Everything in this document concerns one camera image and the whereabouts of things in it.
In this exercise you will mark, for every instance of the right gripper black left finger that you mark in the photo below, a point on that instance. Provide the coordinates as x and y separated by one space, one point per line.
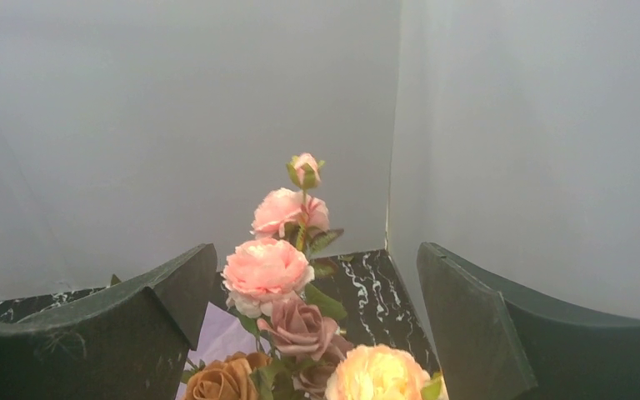
128 341

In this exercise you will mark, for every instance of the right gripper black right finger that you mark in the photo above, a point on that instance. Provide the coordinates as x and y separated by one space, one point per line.
498 339

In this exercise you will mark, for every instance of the pink bouquet wrapping paper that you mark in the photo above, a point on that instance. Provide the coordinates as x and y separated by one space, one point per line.
221 335

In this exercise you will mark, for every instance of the small brown roses stem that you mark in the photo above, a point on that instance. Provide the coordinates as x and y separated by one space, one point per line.
228 379

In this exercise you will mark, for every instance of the light pink rose stem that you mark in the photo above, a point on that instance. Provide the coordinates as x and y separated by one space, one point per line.
289 227

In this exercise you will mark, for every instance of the dusty pink rose stem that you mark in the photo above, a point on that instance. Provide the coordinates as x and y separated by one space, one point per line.
299 331

